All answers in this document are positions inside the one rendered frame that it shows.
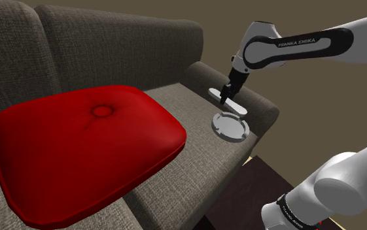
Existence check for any white flat oblong remote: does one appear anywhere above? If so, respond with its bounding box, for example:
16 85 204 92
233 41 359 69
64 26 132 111
207 88 248 116

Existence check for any grey round ashtray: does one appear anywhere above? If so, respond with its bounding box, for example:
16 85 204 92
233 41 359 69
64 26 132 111
211 111 251 143

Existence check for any dark robot stand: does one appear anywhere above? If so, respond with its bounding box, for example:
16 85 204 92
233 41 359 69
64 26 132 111
192 155 347 230

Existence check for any grey fabric sofa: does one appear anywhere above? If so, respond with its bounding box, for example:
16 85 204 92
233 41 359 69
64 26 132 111
0 0 280 230

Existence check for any red button cushion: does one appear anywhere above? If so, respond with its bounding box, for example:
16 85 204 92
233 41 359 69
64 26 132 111
0 84 188 230

